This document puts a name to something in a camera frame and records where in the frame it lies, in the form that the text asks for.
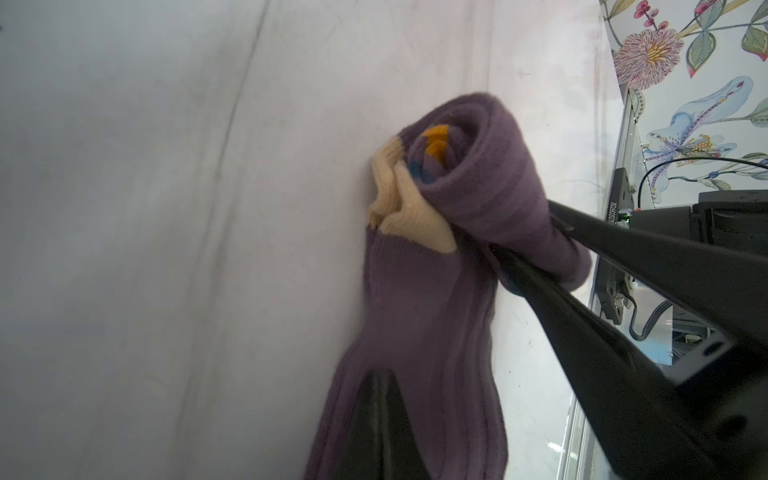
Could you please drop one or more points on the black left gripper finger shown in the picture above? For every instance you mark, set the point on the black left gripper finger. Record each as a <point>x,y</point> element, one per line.
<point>380,443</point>

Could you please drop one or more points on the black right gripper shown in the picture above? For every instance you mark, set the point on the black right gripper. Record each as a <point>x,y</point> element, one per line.
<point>706,416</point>

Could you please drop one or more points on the purple sock with beige toe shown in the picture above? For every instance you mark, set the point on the purple sock with beige toe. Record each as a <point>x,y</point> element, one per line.
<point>449,188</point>

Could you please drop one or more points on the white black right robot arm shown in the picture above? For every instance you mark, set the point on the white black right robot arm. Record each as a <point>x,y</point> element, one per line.
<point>736,220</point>

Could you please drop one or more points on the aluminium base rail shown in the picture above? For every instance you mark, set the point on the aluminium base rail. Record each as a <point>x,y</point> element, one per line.
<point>581,456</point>

